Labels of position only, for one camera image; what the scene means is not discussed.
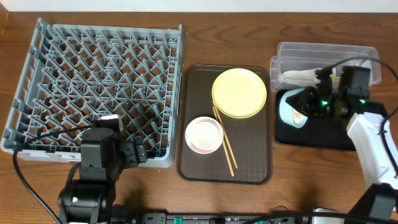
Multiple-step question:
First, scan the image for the spilled rice pile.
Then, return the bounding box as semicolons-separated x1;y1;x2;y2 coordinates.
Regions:
292;108;303;124

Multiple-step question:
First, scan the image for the left wooden chopstick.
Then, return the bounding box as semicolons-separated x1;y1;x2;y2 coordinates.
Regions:
212;105;234;177

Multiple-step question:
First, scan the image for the grey plastic dish rack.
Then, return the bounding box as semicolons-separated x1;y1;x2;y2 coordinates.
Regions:
1;19;185;168

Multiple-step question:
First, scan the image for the white napkin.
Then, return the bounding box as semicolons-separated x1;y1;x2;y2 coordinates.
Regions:
278;68;321;87

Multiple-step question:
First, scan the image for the black rectangular tray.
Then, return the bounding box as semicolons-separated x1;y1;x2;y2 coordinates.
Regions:
275;90;356;151

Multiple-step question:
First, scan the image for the brown plastic serving tray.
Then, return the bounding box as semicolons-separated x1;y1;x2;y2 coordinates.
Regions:
177;65;273;185

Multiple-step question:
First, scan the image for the yellow round plate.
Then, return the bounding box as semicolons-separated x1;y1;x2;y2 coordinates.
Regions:
211;68;267;119

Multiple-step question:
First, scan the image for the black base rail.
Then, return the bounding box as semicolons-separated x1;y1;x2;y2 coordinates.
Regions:
111;204;312;224

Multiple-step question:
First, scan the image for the light blue bowl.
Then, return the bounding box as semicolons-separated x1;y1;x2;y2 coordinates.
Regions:
279;93;308;129

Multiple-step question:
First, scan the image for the pink shallow bowl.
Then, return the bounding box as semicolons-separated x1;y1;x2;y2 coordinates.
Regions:
184;116;224;154

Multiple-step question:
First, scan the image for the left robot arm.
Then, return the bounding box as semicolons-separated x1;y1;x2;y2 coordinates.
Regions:
58;114;148;223

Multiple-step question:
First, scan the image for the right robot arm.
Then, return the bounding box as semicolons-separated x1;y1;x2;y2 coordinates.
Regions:
279;66;397;223

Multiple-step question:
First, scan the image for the clear plastic waste bin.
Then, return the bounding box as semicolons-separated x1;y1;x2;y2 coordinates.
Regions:
270;42;382;92

